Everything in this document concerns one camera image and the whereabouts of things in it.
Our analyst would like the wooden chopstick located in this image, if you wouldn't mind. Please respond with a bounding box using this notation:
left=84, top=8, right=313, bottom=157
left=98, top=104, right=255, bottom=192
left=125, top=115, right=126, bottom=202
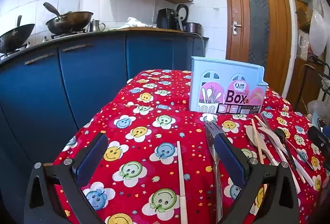
left=251, top=119, right=266, bottom=166

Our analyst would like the white power cable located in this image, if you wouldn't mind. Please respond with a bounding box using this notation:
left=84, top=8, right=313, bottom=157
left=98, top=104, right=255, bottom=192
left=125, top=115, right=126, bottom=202
left=198, top=33, right=207, bottom=57

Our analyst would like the gas stove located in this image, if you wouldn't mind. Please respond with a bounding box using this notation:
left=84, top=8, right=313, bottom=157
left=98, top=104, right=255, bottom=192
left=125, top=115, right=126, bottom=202
left=50, top=29, right=87, bottom=39

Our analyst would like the red smiley flower tablecloth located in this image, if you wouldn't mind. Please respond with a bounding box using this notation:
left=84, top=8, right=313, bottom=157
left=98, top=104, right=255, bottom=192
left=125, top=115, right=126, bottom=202
left=52, top=69, right=330, bottom=224

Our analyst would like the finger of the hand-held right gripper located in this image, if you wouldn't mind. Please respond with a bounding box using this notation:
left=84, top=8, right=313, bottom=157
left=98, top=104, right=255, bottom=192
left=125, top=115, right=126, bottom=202
left=308, top=126, right=330, bottom=157

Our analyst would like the white plastic bag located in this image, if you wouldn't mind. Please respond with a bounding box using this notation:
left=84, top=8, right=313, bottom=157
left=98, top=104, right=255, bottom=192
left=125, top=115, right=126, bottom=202
left=308, top=10, right=330, bottom=57

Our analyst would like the wooden spoon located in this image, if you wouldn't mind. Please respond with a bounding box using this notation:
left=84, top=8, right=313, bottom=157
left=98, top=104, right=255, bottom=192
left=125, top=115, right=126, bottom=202
left=246, top=125, right=280, bottom=166

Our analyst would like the light blue utensil box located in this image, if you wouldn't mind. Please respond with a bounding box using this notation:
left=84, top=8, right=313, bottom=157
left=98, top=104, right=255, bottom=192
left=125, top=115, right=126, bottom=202
left=189, top=56, right=269, bottom=114

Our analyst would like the small dark wok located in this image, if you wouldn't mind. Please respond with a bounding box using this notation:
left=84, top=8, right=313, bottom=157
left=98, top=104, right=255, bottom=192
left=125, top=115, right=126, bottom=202
left=0, top=16, right=35, bottom=54

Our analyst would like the black air fryer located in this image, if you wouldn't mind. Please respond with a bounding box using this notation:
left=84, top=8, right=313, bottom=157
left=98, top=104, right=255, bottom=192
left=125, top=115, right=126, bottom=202
left=156, top=8, right=179, bottom=29

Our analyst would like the metal door handle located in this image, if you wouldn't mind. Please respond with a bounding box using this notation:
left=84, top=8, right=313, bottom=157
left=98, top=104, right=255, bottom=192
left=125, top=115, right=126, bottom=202
left=232, top=20, right=242, bottom=35

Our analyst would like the large dark wok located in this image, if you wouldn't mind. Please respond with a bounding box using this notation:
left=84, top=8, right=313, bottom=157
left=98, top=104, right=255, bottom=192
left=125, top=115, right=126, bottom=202
left=43, top=2, right=94, bottom=35

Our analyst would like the wooden door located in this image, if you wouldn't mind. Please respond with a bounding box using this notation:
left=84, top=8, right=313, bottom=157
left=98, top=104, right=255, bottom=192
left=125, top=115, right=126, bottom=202
left=223, top=0, right=292, bottom=111

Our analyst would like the white cloth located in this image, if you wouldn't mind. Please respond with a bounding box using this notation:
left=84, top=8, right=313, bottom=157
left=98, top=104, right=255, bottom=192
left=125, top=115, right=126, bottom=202
left=121, top=17, right=155, bottom=29

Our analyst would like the black spoon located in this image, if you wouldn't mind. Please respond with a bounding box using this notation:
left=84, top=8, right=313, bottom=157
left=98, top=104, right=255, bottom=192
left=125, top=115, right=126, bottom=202
left=274, top=128, right=297, bottom=170

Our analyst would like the metal rack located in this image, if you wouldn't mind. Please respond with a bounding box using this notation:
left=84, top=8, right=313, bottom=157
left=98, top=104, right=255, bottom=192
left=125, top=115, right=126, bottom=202
left=296, top=55, right=330, bottom=117

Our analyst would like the metal fork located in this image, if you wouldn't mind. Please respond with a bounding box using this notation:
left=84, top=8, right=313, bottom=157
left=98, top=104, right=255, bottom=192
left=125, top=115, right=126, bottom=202
left=205, top=121, right=225, bottom=224

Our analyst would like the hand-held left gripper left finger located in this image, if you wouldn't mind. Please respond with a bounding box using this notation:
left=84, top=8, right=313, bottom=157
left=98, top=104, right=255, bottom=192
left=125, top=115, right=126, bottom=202
left=24, top=133, right=108, bottom=224

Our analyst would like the metal kettle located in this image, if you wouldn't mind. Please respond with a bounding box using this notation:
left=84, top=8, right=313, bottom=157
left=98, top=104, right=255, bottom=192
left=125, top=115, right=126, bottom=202
left=90, top=20, right=106, bottom=32

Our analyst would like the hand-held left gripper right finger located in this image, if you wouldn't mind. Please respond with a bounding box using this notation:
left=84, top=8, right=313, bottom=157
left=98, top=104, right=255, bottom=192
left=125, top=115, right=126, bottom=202
left=213, top=134, right=299, bottom=224

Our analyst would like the pale chopstick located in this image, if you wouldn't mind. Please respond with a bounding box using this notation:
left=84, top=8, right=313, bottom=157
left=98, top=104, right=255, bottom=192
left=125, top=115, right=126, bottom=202
left=177, top=141, right=188, bottom=224

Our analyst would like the rice cooker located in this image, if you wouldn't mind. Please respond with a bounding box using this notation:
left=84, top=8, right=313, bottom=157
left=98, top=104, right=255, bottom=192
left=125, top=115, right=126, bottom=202
left=177, top=4, right=203, bottom=34

